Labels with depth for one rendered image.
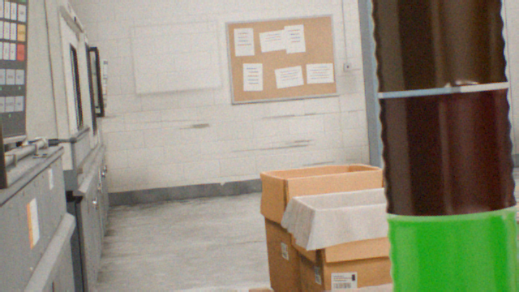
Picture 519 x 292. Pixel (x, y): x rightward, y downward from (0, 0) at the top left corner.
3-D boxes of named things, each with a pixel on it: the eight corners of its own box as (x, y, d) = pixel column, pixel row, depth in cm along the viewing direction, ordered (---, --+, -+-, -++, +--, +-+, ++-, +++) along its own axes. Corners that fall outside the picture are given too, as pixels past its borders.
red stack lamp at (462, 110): (485, 195, 32) (477, 88, 32) (540, 206, 29) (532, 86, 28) (368, 207, 32) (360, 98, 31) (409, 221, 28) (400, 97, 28)
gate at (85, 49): (105, 148, 699) (94, 32, 695) (89, 149, 698) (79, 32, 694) (107, 143, 785) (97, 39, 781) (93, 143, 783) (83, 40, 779)
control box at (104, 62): (112, 108, 781) (107, 57, 779) (82, 111, 779) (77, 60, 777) (112, 108, 800) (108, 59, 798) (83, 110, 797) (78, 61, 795)
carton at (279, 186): (402, 294, 466) (392, 168, 463) (290, 309, 456) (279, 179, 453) (364, 275, 522) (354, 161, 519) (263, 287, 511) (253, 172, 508)
